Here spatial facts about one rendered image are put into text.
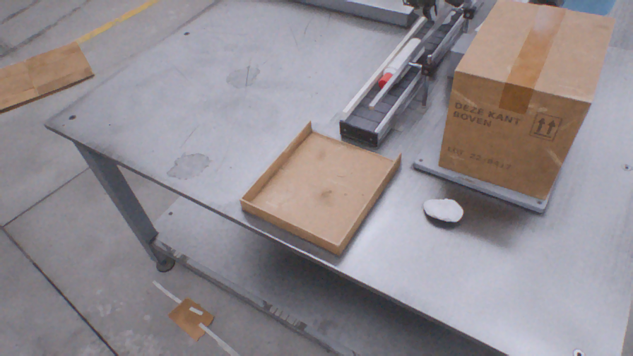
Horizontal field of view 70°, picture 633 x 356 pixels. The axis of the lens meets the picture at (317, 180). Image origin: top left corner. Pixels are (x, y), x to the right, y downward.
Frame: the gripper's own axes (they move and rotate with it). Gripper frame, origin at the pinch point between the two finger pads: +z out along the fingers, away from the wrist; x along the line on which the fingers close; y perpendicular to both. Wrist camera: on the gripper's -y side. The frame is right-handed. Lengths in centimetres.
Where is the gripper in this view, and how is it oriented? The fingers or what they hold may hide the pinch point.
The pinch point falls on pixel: (435, 16)
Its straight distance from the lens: 146.7
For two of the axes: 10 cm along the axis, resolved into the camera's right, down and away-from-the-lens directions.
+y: -8.5, -3.5, 3.9
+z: 3.3, 2.3, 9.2
